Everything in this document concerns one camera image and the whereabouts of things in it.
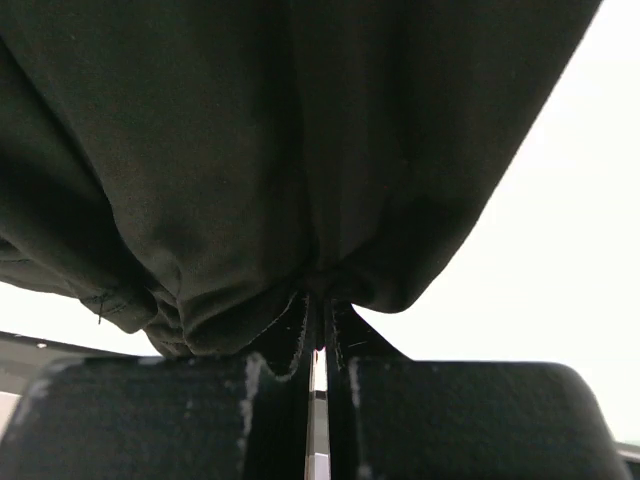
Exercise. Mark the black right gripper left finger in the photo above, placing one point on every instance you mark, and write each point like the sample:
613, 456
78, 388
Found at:
241, 416

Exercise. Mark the black t shirt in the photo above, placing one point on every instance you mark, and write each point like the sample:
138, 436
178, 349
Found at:
188, 168

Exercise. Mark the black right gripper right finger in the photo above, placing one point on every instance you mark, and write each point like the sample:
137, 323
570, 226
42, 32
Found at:
391, 417

